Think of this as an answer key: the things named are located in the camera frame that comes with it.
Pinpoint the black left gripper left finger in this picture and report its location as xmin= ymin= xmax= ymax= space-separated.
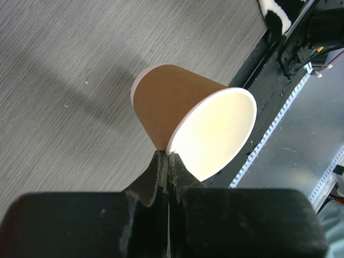
xmin=122 ymin=150 xmax=168 ymax=257

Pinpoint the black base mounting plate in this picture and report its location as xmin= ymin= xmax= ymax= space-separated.
xmin=206 ymin=0 xmax=344 ymax=189

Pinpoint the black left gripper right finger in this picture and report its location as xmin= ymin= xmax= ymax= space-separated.
xmin=168 ymin=153 xmax=205 ymax=257

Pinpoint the aluminium front rail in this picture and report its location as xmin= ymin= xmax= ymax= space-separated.
xmin=231 ymin=50 xmax=343 ymax=210

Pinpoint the brown paper cup innermost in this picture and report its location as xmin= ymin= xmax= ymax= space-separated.
xmin=131 ymin=64 xmax=257 ymax=181

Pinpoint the zebra print blanket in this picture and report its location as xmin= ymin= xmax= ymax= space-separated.
xmin=258 ymin=0 xmax=306 ymax=35

